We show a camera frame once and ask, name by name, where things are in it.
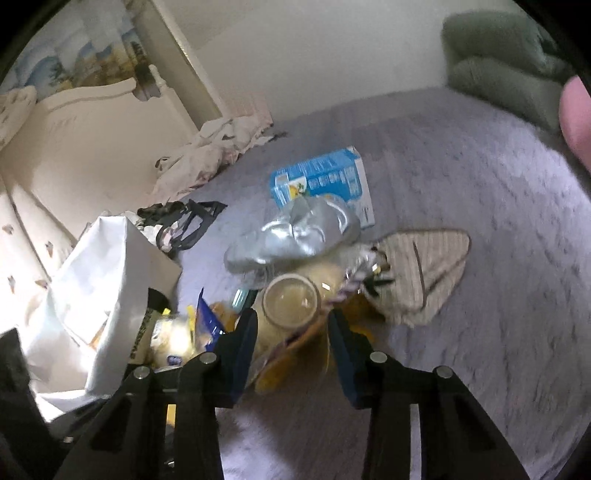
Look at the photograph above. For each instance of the printed white cloth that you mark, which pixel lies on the printed white cloth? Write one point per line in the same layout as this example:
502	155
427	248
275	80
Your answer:
14	106

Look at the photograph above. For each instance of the purple blanket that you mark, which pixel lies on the purple blanket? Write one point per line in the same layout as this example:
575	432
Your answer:
461	230

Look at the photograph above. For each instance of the blue snack packet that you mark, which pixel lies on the blue snack packet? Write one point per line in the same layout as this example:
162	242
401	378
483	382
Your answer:
205	323

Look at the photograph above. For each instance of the cream printed pillow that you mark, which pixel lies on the cream printed pillow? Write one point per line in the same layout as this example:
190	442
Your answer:
18	277
41	226

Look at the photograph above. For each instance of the pale pudding cup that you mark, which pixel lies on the pale pudding cup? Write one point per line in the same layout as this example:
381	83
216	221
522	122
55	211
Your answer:
291	302

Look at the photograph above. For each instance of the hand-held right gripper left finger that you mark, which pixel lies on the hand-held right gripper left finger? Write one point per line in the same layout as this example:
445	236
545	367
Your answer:
247	350

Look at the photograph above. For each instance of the pink blurred object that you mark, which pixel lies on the pink blurred object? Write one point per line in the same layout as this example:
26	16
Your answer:
577	115

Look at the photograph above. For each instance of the white paper bag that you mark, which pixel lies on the white paper bag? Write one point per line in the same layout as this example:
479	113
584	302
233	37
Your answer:
101	286

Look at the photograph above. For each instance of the green folded blanket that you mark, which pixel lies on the green folded blanket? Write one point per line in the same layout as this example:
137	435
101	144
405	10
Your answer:
498	41

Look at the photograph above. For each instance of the crumpled floral cloth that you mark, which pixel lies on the crumpled floral cloth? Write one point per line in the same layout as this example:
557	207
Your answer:
203	152

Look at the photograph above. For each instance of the beige striped pouch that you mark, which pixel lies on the beige striped pouch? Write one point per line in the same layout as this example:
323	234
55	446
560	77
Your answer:
429	272

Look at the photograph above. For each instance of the blue carton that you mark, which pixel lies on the blue carton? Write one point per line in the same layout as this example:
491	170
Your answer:
332	175

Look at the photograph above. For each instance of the silver foil bag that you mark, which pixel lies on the silver foil bag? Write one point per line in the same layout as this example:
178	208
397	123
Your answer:
295	235

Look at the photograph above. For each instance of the wall poster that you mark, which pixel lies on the wall poster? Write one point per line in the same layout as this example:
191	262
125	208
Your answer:
69	50

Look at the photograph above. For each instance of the cream bed headboard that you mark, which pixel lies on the cream bed headboard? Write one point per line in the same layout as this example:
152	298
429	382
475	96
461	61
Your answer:
92	138

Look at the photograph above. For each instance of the clear wrapped bread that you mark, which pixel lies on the clear wrapped bread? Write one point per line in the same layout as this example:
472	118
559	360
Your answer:
171	337

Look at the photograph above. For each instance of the yellow bread package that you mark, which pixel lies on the yellow bread package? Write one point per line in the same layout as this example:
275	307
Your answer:
277	374

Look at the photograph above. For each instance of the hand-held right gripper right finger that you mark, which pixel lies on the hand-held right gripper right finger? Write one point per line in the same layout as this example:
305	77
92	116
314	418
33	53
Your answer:
341	360

